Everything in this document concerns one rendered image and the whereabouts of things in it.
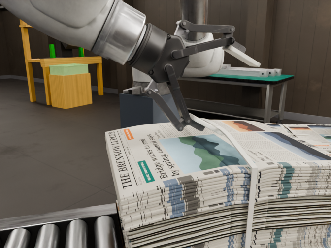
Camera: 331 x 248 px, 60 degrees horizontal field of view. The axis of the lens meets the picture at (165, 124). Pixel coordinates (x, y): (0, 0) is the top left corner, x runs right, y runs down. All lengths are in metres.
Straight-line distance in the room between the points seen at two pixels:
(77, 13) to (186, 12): 0.70
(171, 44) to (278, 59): 4.73
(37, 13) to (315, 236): 0.56
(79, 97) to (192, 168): 5.66
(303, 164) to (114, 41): 0.34
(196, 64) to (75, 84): 4.90
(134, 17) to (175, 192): 0.26
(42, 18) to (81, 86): 5.63
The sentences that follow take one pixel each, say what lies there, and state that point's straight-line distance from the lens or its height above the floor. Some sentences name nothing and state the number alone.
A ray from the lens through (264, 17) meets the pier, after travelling 4.96.
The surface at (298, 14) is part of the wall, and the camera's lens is 5.13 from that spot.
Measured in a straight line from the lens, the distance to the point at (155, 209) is 0.41.
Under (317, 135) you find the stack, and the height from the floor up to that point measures 0.83.
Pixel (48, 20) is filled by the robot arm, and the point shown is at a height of 1.25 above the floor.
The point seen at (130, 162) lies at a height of 1.03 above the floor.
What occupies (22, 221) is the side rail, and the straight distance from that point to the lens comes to 0.81.
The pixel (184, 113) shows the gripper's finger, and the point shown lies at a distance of 0.51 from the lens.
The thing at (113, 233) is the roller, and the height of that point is 0.79.
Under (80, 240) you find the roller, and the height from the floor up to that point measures 0.80.
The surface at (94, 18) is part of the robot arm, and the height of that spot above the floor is 1.25.
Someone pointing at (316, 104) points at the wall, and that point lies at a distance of 5.11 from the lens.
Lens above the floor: 1.21
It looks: 16 degrees down
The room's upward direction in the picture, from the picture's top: straight up
